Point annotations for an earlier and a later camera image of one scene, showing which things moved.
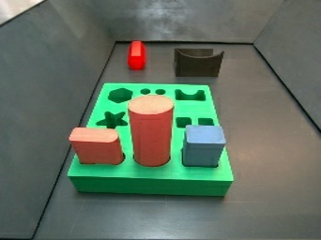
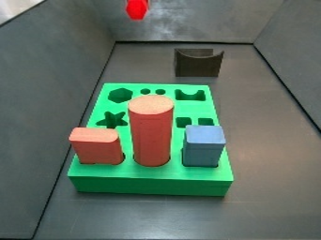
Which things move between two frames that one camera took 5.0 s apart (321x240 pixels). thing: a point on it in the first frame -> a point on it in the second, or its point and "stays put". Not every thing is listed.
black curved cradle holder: [197, 62] stays put
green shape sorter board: [172, 177] stays put
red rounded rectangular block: [97, 145] stays put
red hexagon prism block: [137, 55] -> [137, 8]
